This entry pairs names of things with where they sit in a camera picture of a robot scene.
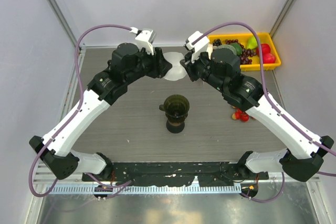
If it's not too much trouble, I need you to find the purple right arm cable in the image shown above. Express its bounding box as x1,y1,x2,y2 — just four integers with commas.
193,21,336,204

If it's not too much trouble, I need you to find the yellow plastic fruit tray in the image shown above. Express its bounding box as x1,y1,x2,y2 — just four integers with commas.
208,33,281,71

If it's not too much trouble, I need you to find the dark green glass dripper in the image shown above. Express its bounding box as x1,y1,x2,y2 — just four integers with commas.
159,94,190,126

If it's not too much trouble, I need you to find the red yellow lychee bunch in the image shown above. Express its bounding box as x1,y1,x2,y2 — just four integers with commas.
232,106,256,122

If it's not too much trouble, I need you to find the white paper coffee filter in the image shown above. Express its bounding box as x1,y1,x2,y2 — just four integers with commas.
163,52,187,81

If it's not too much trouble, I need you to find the green netted melon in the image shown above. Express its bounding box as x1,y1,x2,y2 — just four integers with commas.
216,44,237,55

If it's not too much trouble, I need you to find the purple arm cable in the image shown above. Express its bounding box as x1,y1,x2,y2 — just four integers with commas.
28,24,139,198
193,21,336,204

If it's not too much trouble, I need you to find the white slotted cable duct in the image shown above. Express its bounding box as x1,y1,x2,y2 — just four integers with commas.
50,183,242,195

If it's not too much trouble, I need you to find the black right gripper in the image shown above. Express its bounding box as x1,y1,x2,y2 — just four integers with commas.
180,47,227,93

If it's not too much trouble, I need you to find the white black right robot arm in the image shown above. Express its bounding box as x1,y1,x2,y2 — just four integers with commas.
180,48,334,182

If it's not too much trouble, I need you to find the dark red grape bunch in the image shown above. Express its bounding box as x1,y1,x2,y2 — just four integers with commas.
225,39,256,65

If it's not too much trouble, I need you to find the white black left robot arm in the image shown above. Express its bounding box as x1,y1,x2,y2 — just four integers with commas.
29,43,172,181

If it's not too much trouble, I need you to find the black grape bunch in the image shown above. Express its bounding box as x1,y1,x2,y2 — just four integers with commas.
212,39,222,47

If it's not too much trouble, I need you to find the orange white filter paper pack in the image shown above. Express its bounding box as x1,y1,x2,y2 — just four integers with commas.
207,44,213,56

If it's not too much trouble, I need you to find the red pink apple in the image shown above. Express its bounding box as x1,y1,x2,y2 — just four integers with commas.
262,53,276,64

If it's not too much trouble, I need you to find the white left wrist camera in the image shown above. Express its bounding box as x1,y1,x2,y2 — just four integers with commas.
130,27,156,55

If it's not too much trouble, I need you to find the green pear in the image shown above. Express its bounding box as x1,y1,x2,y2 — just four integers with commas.
246,36,258,50

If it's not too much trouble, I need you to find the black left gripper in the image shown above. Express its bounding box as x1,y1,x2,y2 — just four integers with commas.
125,45,172,84

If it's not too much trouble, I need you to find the red black coffee server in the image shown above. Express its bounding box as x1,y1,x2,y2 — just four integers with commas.
166,116,186,134

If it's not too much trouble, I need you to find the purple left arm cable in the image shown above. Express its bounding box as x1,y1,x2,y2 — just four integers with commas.
28,24,139,198

